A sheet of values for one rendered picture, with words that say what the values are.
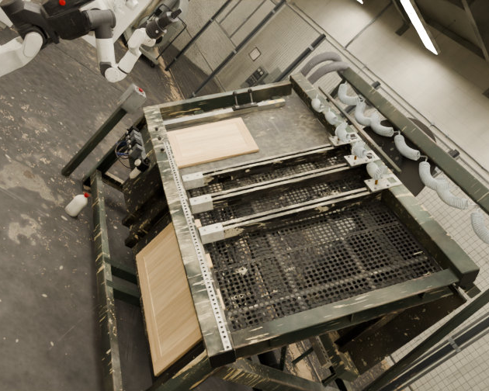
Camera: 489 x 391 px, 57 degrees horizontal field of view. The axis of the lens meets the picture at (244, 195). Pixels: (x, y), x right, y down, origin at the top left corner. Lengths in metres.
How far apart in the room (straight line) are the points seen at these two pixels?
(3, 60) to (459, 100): 7.07
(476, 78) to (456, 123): 0.86
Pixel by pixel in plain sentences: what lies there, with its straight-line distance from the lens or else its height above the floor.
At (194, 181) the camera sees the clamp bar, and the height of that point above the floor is 0.97.
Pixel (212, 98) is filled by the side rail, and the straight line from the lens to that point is 3.63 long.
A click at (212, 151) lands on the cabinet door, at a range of 3.06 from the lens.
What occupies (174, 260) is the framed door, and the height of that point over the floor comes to 0.56.
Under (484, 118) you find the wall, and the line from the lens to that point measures 8.11.
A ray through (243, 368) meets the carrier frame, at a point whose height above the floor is 0.79.
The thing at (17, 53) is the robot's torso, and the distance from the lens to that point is 2.84.
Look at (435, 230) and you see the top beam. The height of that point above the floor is 1.83.
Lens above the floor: 1.87
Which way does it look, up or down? 16 degrees down
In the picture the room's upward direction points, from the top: 48 degrees clockwise
